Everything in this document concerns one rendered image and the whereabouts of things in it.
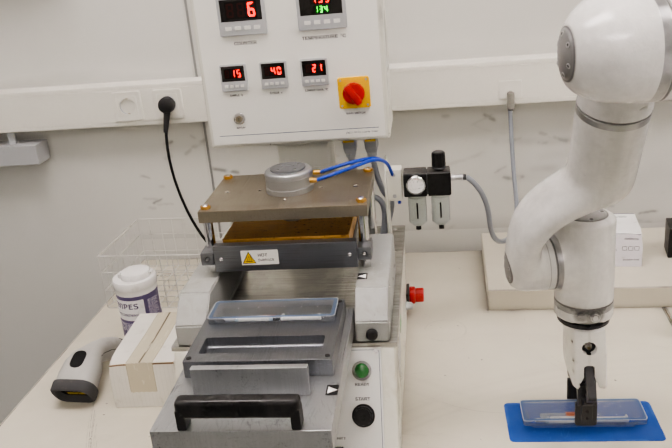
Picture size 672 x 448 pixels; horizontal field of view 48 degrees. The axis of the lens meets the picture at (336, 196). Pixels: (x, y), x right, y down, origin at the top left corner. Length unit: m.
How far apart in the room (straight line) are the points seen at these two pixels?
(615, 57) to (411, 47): 1.06
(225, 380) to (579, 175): 0.52
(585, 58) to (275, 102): 0.75
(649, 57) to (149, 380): 0.99
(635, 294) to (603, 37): 0.96
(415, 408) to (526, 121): 0.76
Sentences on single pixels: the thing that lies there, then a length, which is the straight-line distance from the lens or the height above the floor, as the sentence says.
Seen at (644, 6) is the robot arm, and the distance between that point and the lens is 0.75.
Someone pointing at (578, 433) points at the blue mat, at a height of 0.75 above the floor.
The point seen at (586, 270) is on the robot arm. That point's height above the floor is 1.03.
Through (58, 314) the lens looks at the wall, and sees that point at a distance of 2.24.
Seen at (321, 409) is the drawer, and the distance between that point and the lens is 0.95.
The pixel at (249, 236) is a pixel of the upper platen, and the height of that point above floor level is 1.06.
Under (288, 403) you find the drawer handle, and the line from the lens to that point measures 0.91.
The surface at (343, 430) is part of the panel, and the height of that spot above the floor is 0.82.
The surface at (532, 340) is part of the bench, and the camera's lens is 1.50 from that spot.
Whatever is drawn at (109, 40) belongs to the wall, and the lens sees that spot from 1.91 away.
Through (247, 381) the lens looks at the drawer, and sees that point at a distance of 0.98.
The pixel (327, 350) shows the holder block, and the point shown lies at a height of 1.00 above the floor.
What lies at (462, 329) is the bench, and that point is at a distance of 1.54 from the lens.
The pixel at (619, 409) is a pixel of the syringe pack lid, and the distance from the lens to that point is 1.30.
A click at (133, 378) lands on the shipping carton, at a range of 1.40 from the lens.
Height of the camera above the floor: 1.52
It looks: 19 degrees down
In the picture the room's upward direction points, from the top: 5 degrees counter-clockwise
